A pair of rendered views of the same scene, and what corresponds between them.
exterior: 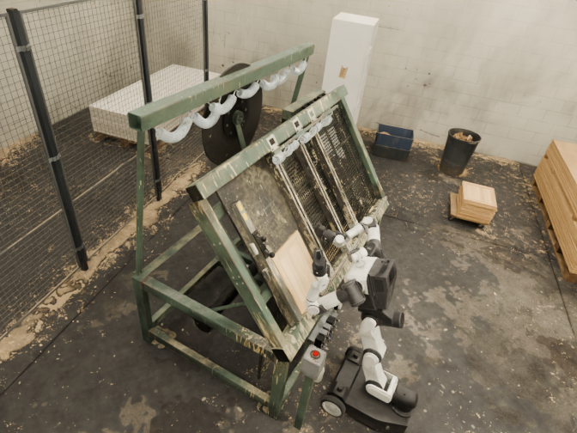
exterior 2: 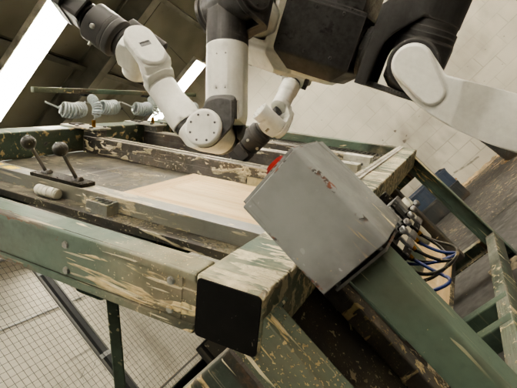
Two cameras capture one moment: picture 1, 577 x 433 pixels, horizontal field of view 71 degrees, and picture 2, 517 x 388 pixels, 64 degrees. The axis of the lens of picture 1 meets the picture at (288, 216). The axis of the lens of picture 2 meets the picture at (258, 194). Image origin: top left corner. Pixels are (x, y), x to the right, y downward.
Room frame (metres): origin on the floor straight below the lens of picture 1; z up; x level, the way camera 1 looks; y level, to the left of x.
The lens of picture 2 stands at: (0.93, -0.26, 0.82)
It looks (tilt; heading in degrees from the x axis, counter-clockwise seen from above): 10 degrees up; 3
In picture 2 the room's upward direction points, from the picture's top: 43 degrees counter-clockwise
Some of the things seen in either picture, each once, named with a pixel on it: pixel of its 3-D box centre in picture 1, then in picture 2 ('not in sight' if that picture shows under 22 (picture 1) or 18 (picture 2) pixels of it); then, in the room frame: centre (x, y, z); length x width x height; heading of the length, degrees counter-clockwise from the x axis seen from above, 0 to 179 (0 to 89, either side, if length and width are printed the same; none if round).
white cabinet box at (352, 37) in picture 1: (343, 88); not in sight; (6.35, -0.61, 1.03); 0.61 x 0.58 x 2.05; 167
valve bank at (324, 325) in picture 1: (327, 326); (403, 235); (1.97, -0.40, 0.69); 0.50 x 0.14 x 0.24; 156
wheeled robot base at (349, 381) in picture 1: (375, 388); not in sight; (1.81, -0.87, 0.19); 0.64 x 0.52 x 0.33; 66
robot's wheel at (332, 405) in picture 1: (332, 405); not in sight; (1.67, -0.54, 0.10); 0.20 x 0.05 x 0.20; 66
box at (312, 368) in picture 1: (312, 362); (323, 214); (1.54, -0.28, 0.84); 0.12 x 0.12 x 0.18; 66
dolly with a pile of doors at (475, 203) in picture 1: (470, 203); not in sight; (4.77, -2.49, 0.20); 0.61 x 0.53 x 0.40; 167
